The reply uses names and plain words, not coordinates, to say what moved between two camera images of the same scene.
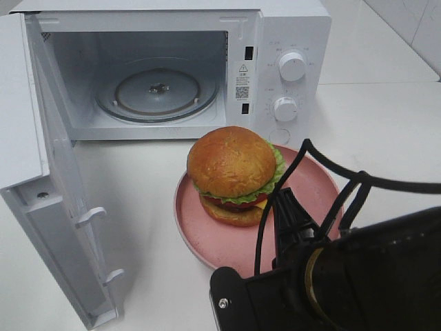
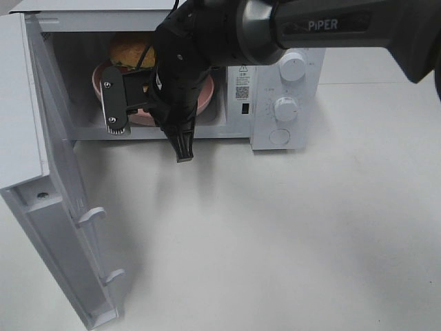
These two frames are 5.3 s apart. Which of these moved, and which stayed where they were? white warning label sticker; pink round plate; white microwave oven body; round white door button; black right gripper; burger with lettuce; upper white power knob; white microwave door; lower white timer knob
Moved: black right gripper; pink round plate; burger with lettuce
Stayed: round white door button; upper white power knob; white warning label sticker; white microwave door; lower white timer knob; white microwave oven body
